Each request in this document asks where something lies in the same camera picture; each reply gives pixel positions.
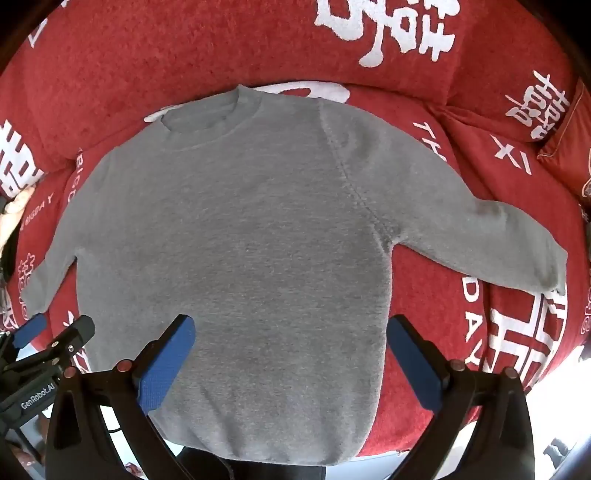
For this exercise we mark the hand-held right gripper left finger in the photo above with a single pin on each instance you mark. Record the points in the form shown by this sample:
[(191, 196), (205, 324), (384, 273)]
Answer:
[(168, 364)]

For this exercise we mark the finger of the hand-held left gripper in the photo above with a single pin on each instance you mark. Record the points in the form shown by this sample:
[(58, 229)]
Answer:
[(28, 330), (74, 334)]

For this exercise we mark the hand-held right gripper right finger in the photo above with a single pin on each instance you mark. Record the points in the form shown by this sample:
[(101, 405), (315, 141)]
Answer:
[(415, 364)]

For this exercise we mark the grey sweater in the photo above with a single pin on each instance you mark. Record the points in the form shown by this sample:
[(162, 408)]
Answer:
[(258, 240)]

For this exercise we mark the red printed blanket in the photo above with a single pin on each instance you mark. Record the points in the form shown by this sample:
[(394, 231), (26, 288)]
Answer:
[(425, 323)]

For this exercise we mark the pale beige object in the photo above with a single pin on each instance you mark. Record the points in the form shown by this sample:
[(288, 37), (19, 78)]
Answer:
[(11, 217)]

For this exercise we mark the orange-red embroidered pillow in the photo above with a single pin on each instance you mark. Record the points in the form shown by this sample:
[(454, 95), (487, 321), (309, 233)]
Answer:
[(572, 157)]

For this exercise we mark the large red printed cushion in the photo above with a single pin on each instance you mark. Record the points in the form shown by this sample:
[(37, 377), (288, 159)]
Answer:
[(138, 55)]

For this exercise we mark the small red printed cushion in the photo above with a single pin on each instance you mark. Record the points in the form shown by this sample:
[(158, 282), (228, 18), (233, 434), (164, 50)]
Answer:
[(489, 69)]

